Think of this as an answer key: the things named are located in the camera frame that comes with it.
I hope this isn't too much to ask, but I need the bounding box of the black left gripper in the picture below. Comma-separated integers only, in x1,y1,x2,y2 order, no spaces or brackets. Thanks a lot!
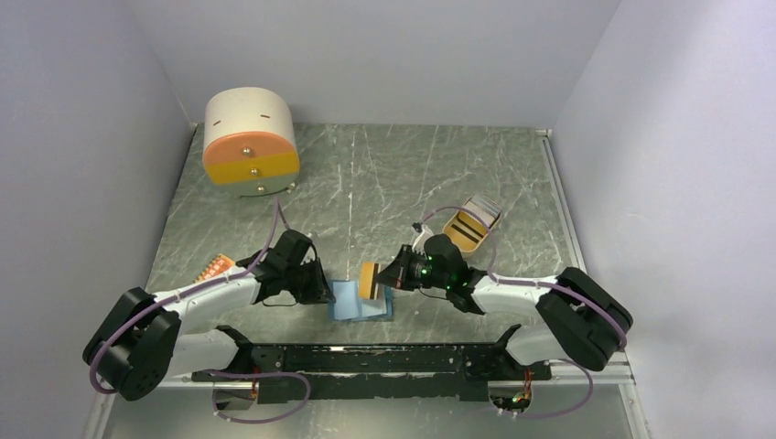
284,255,336,305

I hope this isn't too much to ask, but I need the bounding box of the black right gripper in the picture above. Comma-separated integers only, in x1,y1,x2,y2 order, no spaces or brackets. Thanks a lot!
373,244,450,291

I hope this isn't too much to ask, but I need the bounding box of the blue leather card holder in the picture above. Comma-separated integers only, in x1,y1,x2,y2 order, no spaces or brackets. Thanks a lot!
329,280,393,322

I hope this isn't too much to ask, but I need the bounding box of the stack of credit cards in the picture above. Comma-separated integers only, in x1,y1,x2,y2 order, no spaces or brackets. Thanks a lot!
451,194,501,241

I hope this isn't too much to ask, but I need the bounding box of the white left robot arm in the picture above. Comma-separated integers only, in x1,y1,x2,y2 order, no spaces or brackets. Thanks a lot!
82,230,335,402

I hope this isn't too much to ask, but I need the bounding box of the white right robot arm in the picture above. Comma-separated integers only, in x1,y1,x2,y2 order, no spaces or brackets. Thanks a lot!
373,234,634,379

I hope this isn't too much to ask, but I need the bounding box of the beige oval card tray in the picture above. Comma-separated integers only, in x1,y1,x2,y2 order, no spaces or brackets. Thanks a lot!
443,195,502,258

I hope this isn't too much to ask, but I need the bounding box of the orange patterned card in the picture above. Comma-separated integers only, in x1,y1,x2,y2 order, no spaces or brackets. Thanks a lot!
194,253,236,283

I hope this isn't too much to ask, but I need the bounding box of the cream drawer box orange front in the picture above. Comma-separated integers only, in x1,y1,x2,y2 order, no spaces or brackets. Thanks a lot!
202,87,300,197

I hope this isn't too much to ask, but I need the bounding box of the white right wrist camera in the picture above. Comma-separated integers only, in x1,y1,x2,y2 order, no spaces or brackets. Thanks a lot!
412,222,434,252

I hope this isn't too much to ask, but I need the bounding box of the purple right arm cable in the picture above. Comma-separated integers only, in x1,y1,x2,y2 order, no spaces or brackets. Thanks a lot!
418,206,629,349

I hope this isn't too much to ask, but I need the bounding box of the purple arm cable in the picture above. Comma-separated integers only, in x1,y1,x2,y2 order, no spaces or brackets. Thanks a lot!
89,198,292,396
418,206,629,349

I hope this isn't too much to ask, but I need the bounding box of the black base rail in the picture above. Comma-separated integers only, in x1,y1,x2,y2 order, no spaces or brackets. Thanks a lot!
193,343,553,404

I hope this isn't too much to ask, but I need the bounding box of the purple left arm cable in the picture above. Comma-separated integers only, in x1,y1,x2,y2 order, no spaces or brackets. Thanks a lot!
89,198,292,396

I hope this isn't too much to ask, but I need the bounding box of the aluminium frame rail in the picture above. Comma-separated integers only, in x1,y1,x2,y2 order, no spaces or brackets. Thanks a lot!
536,128,652,439

